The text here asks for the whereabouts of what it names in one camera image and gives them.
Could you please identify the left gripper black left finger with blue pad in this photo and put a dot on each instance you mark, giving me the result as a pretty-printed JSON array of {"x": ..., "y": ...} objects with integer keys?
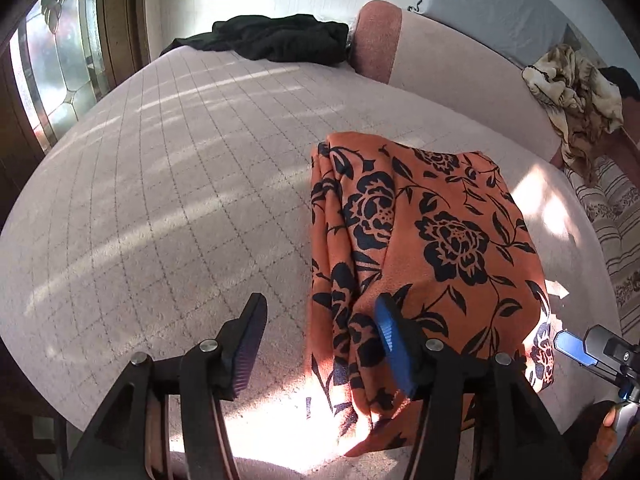
[{"x": 128, "y": 436}]

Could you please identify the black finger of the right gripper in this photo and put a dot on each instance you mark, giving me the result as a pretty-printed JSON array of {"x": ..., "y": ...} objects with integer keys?
[{"x": 573, "y": 347}]

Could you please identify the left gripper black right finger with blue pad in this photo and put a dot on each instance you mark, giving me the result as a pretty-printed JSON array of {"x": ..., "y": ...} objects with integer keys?
[{"x": 514, "y": 435}]

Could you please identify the orange black floral garment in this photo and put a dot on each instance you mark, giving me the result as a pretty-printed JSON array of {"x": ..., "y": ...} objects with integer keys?
[{"x": 441, "y": 234}]

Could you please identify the person right hand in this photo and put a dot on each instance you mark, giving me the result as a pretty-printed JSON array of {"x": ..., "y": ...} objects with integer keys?
[{"x": 596, "y": 464}]

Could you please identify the striped beige pillow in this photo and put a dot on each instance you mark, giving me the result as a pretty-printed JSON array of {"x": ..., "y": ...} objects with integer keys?
[{"x": 612, "y": 206}]

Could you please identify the pink quilted bed cover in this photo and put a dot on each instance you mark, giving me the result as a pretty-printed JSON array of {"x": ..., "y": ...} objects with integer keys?
[{"x": 186, "y": 189}]

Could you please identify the beige brown patterned cloth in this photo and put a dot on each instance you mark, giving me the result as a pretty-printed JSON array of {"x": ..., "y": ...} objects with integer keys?
[{"x": 581, "y": 104}]

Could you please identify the grey blue pillow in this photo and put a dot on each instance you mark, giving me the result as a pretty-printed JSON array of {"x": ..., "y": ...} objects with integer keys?
[{"x": 520, "y": 30}]

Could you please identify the pink bolster pillow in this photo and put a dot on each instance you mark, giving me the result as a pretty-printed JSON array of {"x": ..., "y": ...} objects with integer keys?
[{"x": 419, "y": 55}]

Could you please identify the stained glass window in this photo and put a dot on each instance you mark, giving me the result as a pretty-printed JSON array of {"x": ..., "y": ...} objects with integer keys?
[{"x": 58, "y": 65}]

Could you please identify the black crumpled garment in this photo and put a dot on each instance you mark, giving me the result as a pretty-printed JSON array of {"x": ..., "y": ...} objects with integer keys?
[{"x": 298, "y": 38}]

